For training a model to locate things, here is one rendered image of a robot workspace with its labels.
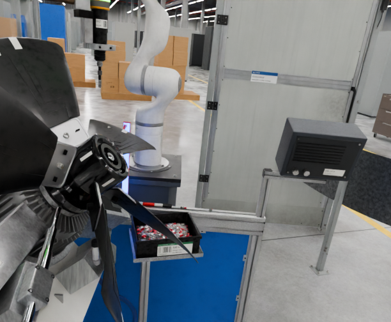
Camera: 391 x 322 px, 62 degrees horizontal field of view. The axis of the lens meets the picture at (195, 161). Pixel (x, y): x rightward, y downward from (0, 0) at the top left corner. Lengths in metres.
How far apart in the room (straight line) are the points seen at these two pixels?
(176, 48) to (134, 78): 7.54
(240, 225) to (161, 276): 0.41
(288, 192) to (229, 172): 0.55
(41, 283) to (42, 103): 0.39
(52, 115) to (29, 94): 0.07
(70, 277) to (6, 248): 0.25
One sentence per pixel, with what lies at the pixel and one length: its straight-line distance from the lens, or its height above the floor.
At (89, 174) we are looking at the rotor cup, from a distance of 0.70.
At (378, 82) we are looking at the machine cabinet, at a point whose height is 0.97.
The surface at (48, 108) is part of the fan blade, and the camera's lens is 0.80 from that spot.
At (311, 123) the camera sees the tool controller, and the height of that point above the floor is 1.25.
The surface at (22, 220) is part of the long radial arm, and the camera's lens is 0.71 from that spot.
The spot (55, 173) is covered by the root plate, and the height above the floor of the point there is 1.21.
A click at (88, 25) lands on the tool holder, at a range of 0.78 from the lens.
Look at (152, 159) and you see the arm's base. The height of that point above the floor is 0.99.
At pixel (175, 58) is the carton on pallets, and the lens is 8.88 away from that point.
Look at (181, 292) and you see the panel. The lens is 1.52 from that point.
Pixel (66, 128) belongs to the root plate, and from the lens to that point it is 0.79.
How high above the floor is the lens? 1.47
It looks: 20 degrees down
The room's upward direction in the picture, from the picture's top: 6 degrees clockwise
